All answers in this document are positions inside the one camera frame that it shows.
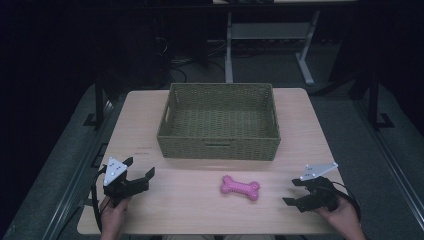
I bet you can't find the aluminium floor rail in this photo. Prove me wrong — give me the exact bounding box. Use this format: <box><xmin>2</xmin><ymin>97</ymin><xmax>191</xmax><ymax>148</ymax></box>
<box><xmin>41</xmin><ymin>98</ymin><xmax>128</xmax><ymax>240</ymax></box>
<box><xmin>352</xmin><ymin>98</ymin><xmax>424</xmax><ymax>232</ymax></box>

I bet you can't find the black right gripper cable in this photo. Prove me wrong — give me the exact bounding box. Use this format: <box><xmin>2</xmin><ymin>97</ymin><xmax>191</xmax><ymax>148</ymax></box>
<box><xmin>331</xmin><ymin>180</ymin><xmax>363</xmax><ymax>222</ymax></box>

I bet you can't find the pink bone toy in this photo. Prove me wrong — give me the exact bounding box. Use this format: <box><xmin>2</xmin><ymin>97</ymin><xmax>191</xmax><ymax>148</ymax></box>
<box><xmin>219</xmin><ymin>174</ymin><xmax>261</xmax><ymax>202</ymax></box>

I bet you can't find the green woven basket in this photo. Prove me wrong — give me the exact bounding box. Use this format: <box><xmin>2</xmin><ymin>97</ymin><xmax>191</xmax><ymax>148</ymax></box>
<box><xmin>156</xmin><ymin>82</ymin><xmax>282</xmax><ymax>162</ymax></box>

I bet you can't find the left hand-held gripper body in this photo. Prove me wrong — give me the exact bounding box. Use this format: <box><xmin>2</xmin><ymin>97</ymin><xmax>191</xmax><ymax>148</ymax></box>
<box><xmin>102</xmin><ymin>156</ymin><xmax>150</xmax><ymax>205</ymax></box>

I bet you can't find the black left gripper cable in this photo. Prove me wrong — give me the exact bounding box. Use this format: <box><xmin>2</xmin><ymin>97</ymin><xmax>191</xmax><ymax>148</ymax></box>
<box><xmin>90</xmin><ymin>165</ymin><xmax>109</xmax><ymax>233</ymax></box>

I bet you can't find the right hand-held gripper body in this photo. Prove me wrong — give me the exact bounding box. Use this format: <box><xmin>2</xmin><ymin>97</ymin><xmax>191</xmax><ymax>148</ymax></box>
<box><xmin>297</xmin><ymin>161</ymin><xmax>340</xmax><ymax>214</ymax></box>

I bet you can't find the person's left hand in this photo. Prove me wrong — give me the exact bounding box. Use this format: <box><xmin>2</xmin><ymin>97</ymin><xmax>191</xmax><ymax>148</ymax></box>
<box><xmin>99</xmin><ymin>195</ymin><xmax>133</xmax><ymax>236</ymax></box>

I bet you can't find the white metal desk frame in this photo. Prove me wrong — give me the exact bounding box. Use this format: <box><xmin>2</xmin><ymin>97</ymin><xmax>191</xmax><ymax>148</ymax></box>
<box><xmin>223</xmin><ymin>9</ymin><xmax>322</xmax><ymax>87</ymax></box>

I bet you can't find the bundle of floor cables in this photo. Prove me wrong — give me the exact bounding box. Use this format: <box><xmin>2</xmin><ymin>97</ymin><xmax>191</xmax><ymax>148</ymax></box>
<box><xmin>154</xmin><ymin>34</ymin><xmax>228</xmax><ymax>86</ymax></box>

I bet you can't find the black metal stand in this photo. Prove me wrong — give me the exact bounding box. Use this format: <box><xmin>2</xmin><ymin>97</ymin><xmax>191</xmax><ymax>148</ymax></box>
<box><xmin>366</xmin><ymin>66</ymin><xmax>395</xmax><ymax>132</ymax></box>
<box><xmin>83</xmin><ymin>74</ymin><xmax>113</xmax><ymax>130</ymax></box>

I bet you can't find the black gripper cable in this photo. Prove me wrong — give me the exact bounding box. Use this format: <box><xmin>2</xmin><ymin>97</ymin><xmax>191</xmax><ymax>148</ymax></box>
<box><xmin>331</xmin><ymin>180</ymin><xmax>363</xmax><ymax>222</ymax></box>
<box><xmin>90</xmin><ymin>165</ymin><xmax>109</xmax><ymax>233</ymax></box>

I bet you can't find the person's right hand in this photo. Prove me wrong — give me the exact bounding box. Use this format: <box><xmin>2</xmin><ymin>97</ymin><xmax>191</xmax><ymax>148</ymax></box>
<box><xmin>313</xmin><ymin>195</ymin><xmax>363</xmax><ymax>234</ymax></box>

